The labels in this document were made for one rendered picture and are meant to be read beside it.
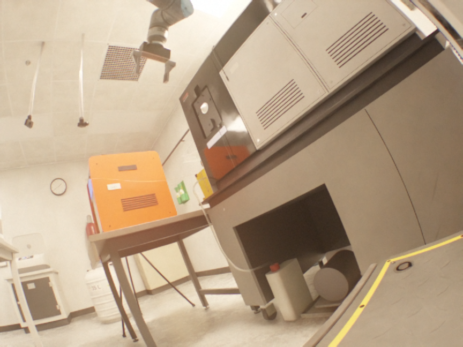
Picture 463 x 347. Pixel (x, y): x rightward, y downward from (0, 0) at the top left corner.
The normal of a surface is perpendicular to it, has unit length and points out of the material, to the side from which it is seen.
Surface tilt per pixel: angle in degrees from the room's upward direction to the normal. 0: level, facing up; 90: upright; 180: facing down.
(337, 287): 90
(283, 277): 90
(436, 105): 90
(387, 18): 90
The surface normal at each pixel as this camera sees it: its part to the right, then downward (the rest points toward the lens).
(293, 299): 0.57, -0.43
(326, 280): -0.73, 0.11
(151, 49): 0.69, -0.04
